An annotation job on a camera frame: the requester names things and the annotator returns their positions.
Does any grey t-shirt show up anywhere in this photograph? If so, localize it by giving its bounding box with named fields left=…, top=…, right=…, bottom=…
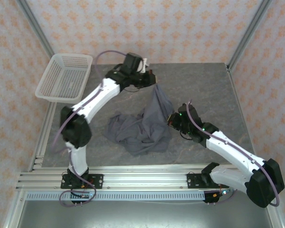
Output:
left=102, top=85, right=174, bottom=157

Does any white plastic mesh basket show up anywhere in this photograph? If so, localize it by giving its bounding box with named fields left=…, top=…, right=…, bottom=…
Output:
left=35, top=53, right=94, bottom=104

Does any grey sheet metal panel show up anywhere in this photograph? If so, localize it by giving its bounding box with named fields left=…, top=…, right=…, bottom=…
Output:
left=14, top=200, right=276, bottom=228

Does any small circuit board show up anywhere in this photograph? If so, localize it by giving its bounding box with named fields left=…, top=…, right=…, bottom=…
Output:
left=71, top=192, right=92, bottom=200

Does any long aluminium base rail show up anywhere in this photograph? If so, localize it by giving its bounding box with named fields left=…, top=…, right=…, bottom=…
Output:
left=16, top=162, right=274, bottom=198

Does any black bracket with orange connector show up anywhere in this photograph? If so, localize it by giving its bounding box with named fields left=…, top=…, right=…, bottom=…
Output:
left=202, top=190, right=221, bottom=207

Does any white slotted cable duct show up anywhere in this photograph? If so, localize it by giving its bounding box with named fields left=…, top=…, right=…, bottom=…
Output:
left=26, top=191, right=206, bottom=201

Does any looped purple base cable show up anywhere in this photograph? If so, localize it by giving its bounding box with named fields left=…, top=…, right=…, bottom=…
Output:
left=58, top=182, right=98, bottom=207

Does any aluminium frame post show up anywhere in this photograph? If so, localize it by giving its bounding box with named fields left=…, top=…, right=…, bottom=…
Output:
left=227, top=0, right=273, bottom=70
left=15, top=0, right=55, bottom=57

